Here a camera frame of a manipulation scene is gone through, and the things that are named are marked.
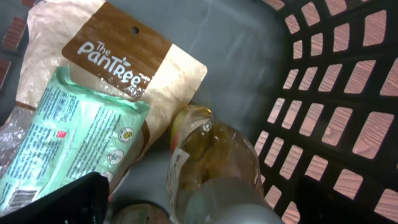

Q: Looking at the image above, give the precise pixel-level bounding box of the green wet wipes pack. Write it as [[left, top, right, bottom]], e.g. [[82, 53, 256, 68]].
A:
[[1, 66, 149, 215]]

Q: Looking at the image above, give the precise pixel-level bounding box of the yellow oil glass bottle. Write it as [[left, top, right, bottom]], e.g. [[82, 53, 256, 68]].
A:
[[167, 105, 282, 224]]

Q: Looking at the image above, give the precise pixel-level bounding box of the brown Pantree snack pouch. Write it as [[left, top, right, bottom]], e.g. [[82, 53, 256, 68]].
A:
[[1, 1, 207, 189]]

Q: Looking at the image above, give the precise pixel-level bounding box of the green lid round jar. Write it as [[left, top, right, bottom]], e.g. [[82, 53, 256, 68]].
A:
[[111, 203, 172, 224]]

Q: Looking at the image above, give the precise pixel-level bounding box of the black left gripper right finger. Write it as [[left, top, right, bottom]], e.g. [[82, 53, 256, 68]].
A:
[[295, 175, 394, 224]]

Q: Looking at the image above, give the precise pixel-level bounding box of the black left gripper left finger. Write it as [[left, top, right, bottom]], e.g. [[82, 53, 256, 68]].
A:
[[1, 172, 109, 224]]

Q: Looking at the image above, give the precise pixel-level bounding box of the grey plastic basket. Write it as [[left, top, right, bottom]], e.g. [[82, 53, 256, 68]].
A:
[[0, 0, 398, 224]]

